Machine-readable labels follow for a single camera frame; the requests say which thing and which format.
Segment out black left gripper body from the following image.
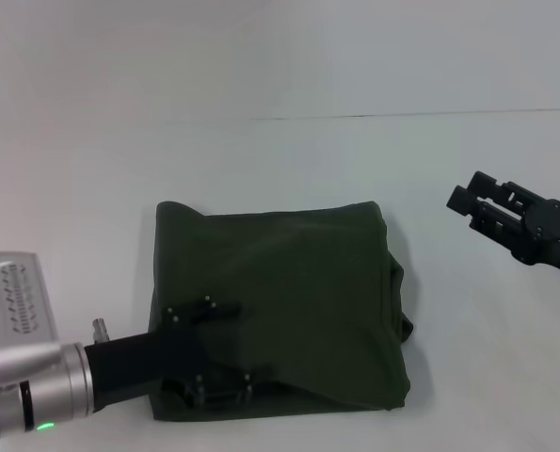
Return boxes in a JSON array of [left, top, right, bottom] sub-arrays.
[[84, 313, 215, 410]]

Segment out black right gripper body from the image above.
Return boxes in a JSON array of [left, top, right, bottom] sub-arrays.
[[509, 198, 560, 283]]

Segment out dark green FREE t-shirt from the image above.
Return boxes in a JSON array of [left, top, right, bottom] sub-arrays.
[[146, 201, 415, 423]]

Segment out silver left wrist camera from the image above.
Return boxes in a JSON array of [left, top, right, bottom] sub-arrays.
[[0, 251, 62, 385]]

